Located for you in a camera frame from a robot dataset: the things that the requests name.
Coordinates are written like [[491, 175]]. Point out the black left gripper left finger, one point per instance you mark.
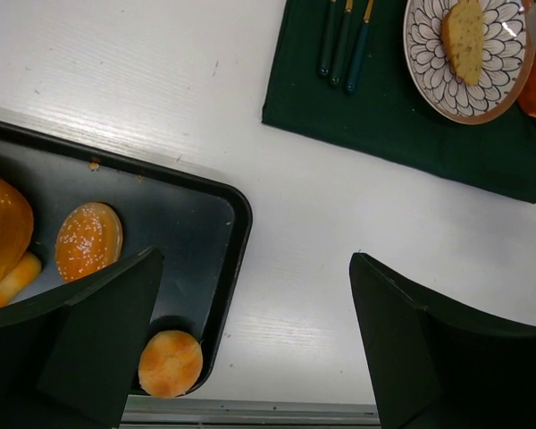
[[68, 356]]

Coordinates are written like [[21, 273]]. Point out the dark green placemat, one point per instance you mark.
[[387, 117]]

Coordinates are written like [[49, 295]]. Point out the gold fork green handle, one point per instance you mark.
[[341, 43]]

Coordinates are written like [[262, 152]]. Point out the sesame bun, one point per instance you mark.
[[89, 240]]

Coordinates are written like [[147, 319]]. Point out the aluminium rail front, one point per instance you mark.
[[148, 412]]

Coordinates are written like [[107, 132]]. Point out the gold knife green handle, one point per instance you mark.
[[324, 64]]

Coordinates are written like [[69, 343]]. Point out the round bread roll right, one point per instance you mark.
[[170, 364]]

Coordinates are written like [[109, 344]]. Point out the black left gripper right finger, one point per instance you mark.
[[437, 363]]

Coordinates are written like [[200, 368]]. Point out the seeded bread slice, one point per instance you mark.
[[462, 37]]

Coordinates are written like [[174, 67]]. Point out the large orange brioche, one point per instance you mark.
[[16, 227]]

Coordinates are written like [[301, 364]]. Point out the floral patterned plate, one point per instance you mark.
[[507, 55]]

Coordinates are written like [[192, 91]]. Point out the black baking tray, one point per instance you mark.
[[200, 226]]

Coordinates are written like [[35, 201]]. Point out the gold spoon green handle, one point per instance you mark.
[[357, 58]]

